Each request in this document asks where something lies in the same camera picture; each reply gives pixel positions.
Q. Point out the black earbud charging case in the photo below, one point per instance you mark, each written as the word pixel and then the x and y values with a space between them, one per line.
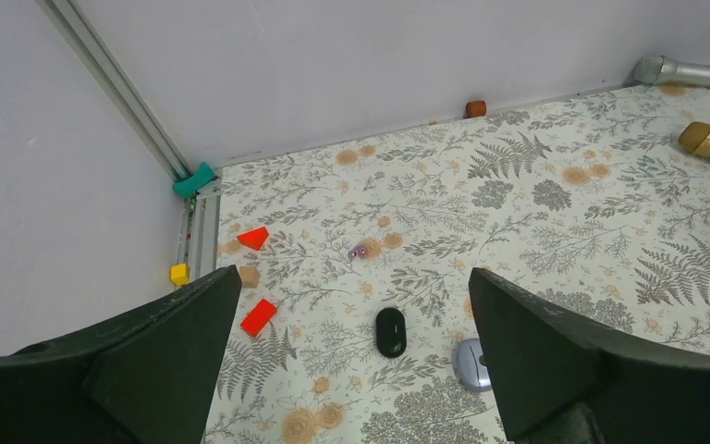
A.
pixel 390 332

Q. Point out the purple translucent earbuds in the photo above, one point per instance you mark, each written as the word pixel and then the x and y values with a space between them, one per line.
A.
pixel 358 252

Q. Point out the aluminium frame post left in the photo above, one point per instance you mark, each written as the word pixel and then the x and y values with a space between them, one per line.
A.
pixel 80 34

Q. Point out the brown wooden cylinder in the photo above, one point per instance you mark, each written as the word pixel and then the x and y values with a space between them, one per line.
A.
pixel 475 109

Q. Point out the yellow cube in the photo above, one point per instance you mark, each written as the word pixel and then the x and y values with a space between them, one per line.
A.
pixel 180 274

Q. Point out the plain wooden cube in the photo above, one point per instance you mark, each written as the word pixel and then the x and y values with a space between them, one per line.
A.
pixel 250 277

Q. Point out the silver microphone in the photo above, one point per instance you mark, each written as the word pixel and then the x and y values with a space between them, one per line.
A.
pixel 656 70

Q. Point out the lavender oval case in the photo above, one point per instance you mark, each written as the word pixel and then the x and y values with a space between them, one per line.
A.
pixel 470 367

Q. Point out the floral table mat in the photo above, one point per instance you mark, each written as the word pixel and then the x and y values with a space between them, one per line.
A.
pixel 589 203

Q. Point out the red wedge block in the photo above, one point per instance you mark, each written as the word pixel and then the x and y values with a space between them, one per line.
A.
pixel 254 239

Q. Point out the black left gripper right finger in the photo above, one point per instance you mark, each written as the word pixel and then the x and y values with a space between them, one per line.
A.
pixel 561 377

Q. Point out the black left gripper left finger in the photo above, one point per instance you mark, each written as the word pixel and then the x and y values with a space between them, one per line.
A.
pixel 144 376

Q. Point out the teal arch block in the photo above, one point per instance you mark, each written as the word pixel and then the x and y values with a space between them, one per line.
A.
pixel 187 188

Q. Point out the red rectangular block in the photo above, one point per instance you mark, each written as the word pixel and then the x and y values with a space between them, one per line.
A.
pixel 256 320

